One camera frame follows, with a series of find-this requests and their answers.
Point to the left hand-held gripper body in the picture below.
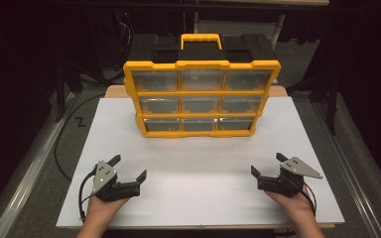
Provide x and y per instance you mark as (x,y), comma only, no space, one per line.
(104,175)

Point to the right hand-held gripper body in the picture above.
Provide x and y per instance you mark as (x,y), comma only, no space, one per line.
(287,180)

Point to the person's right hand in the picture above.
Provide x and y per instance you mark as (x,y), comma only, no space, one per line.
(296,206)

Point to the person's left hand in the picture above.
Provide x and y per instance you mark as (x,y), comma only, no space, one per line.
(101,210)

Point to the black tape floor mark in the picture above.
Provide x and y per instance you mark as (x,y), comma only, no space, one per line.
(80,122)

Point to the black metal stand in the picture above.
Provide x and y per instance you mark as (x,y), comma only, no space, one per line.
(333,105)
(60,99)

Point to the set of clear plastic drawers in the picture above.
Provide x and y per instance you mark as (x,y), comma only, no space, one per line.
(200,79)

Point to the yellow and black drawer organizer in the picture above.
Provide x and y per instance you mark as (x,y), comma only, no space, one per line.
(244,49)

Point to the metal floor rail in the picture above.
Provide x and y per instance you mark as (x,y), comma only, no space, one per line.
(23,178)
(350,181)

